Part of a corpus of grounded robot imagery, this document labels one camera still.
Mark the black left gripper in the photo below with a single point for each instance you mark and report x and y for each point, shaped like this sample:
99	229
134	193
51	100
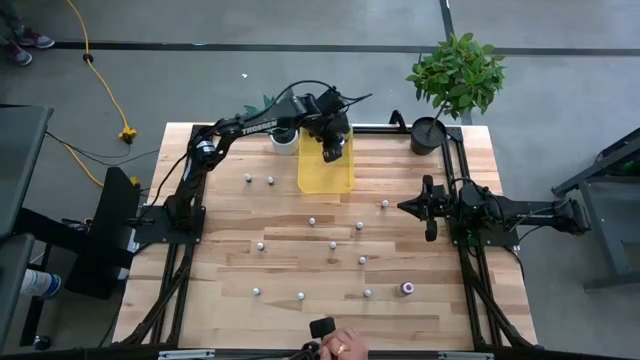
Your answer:
332	129

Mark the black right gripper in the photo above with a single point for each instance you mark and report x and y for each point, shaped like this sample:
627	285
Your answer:
437	205

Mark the blue nozzle food coloring bottle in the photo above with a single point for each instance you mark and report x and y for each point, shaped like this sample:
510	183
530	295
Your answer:
342	141

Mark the red nozzle food coloring bottle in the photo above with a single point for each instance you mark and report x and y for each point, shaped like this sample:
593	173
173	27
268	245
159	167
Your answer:
407	288

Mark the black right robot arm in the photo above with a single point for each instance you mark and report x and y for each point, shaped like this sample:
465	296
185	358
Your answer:
535	215

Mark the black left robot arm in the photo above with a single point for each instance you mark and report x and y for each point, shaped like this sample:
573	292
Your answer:
260	125

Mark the yellow translucent plastic tray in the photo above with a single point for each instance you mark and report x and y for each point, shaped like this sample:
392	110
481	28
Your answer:
320	180

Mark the snake plant in white pot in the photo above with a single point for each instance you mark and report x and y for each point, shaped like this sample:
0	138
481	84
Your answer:
285	147

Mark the leafy tree in black pot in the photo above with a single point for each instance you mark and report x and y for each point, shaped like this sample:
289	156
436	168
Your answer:
427	135

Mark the black handheld device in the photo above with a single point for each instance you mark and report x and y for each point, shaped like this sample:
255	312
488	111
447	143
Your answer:
322	327

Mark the person's hand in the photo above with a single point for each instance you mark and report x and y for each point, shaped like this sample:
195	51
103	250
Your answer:
347	345

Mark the dark grey cart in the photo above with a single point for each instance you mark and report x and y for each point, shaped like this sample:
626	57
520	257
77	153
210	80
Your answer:
615	225

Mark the black stand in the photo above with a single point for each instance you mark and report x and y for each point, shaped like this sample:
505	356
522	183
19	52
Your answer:
115	210

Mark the dark grey desk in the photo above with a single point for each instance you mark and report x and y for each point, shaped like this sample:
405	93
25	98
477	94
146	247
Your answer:
20	160
12	290

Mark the person's shoe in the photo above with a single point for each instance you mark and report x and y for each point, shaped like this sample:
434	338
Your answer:
20	55
40	40

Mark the white object with blue rim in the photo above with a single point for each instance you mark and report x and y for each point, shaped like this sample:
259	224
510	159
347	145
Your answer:
37	282

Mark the black caster wheel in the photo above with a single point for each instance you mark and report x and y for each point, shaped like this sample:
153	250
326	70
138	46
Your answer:
42	343

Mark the person's leg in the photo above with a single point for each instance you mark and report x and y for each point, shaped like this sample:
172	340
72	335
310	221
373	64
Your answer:
10	15

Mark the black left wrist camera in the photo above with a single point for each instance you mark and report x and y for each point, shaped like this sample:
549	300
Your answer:
331	102

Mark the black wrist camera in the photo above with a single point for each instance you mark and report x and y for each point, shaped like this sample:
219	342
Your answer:
472	196
331	102

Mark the black aluminium extrusion frame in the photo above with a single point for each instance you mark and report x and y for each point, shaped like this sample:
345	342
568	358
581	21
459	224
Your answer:
385	131

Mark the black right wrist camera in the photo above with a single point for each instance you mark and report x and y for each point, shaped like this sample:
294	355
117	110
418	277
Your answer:
472	196

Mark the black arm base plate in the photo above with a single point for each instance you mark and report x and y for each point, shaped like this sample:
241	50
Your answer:
500	241
150	230

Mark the silver metal bracket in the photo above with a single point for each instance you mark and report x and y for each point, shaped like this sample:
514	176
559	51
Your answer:
465	356
185	354

